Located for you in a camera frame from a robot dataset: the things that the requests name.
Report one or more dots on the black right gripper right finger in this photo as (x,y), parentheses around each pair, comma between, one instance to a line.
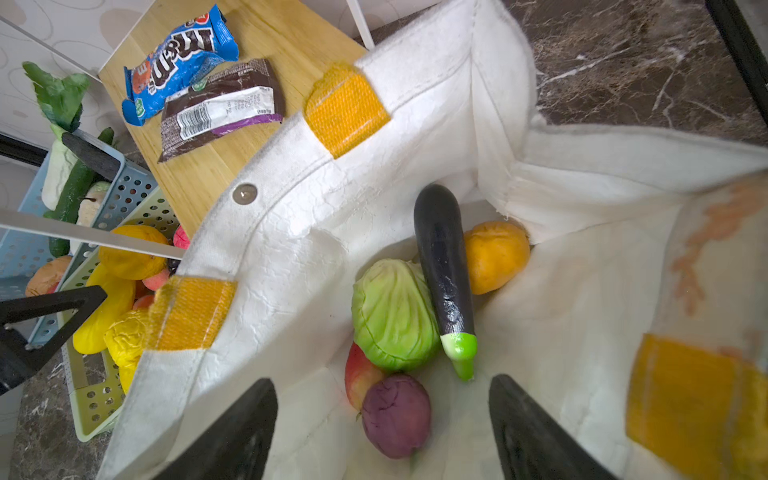
(530,443)

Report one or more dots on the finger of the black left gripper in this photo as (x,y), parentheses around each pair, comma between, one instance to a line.
(63,313)

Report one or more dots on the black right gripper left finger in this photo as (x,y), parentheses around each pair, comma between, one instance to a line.
(237,444)

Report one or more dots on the purple cabbage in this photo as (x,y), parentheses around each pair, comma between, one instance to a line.
(396,414)

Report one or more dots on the red apple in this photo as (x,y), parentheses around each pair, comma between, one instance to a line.
(360,376)

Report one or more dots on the white grocery bag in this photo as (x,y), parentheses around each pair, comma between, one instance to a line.
(639,324)

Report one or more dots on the green cabbage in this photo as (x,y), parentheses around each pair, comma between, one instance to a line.
(393,317)

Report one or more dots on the orange potato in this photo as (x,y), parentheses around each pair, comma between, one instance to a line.
(496,252)

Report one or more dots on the dark purple eggplant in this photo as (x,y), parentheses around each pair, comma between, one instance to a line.
(443,258)

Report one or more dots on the brown bread roll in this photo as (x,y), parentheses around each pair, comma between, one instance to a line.
(48,277)

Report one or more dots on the yellow lemon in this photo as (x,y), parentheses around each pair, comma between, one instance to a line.
(125,340)

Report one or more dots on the orange fruit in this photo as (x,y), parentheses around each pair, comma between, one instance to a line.
(131,265)

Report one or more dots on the blue plastic basket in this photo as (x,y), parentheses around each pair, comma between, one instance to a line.
(23,253)

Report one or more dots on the green cucumber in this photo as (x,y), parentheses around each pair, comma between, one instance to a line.
(75,190)

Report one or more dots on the blue snack packet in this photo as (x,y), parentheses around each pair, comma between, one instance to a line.
(187,55)

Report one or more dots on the purple snack packet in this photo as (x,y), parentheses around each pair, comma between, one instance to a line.
(245,94)

